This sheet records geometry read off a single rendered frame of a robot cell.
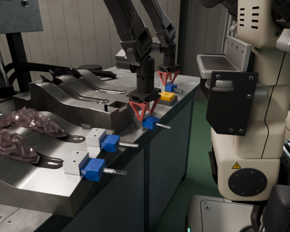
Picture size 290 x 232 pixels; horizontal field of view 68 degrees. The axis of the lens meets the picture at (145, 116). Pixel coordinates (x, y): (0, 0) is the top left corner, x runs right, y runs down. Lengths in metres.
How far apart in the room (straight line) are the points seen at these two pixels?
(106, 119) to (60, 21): 3.00
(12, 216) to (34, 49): 3.49
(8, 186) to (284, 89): 0.66
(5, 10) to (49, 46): 2.33
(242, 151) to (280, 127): 0.11
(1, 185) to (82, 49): 3.09
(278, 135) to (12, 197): 0.62
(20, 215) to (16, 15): 1.16
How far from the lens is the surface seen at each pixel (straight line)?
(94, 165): 0.49
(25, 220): 0.52
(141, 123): 0.73
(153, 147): 0.98
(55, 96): 0.83
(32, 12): 1.55
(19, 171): 0.54
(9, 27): 1.46
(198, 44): 3.18
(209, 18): 3.17
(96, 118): 0.71
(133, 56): 0.61
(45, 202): 0.49
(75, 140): 0.63
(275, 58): 0.60
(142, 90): 0.68
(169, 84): 1.12
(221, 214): 1.22
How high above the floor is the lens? 1.16
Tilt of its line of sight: 25 degrees down
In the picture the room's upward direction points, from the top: straight up
